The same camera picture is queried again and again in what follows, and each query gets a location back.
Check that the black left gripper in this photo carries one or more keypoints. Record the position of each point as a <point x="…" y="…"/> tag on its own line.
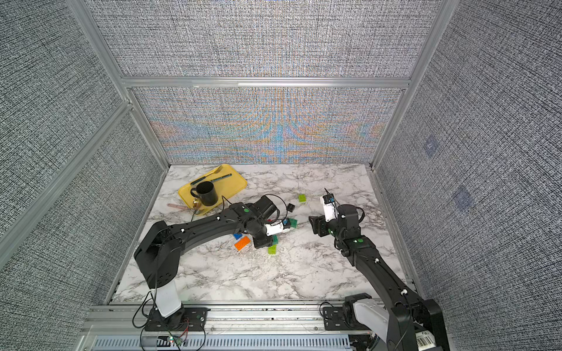
<point x="267" y="242"/>

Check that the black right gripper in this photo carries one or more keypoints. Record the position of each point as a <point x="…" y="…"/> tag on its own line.
<point x="319" y="223"/>

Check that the lime green square lego brick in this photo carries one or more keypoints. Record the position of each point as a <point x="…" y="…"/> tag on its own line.
<point x="272" y="249"/>

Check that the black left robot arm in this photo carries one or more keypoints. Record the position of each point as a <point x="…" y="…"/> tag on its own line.
<point x="159" y="253"/>

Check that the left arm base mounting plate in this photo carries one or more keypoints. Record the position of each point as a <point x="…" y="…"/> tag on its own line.
<point x="187" y="318"/>

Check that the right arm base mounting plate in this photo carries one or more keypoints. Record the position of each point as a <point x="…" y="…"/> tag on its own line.
<point x="334" y="320"/>

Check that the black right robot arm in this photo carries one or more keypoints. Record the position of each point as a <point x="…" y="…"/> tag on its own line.
<point x="405" y="319"/>

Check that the orange long lego brick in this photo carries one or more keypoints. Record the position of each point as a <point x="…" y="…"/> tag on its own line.
<point x="242" y="243"/>

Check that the yellow plastic tray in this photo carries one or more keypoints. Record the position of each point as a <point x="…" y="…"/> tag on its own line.
<point x="225" y="188"/>

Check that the black mug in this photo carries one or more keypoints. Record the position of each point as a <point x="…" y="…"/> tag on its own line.
<point x="205" y="191"/>

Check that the iridescent spoon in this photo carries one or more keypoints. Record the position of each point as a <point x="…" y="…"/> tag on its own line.
<point x="196" y="207"/>

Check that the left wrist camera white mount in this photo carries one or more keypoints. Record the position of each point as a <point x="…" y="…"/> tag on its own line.
<point x="281" y="227"/>

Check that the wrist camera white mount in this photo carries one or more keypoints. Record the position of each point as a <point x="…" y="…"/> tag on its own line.
<point x="329" y="207"/>
<point x="281" y="227"/>

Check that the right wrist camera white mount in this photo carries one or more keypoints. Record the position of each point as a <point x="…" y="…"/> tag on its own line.
<point x="329" y="207"/>

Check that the green handled knife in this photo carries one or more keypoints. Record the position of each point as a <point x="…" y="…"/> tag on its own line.
<point x="221" y="178"/>

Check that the aluminium front rail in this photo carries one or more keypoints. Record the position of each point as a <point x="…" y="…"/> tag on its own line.
<point x="223" y="317"/>

